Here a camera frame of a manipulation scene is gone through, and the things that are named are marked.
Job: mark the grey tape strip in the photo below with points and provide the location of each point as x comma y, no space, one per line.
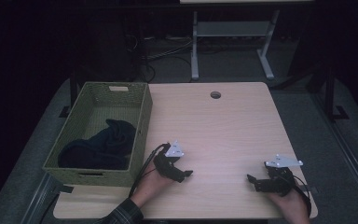
313,189

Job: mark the person's left hand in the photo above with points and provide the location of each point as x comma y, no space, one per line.
149,186

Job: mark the black metal stand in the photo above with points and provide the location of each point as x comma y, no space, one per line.
331,93

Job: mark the black tape strip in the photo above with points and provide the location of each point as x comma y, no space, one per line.
64,188

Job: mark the green woven basket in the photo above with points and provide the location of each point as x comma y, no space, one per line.
74,127

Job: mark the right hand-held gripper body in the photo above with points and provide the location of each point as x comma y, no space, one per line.
279,183

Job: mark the white metal table frame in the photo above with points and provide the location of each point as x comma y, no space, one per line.
230,28

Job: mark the dark blue garment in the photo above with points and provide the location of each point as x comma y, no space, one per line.
105,149

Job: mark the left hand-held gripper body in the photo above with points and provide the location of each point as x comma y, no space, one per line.
167,166

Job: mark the person's right hand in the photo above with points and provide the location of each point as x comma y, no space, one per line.
293,208

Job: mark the aluminium floor rail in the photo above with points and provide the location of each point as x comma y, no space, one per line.
348,149
38,199

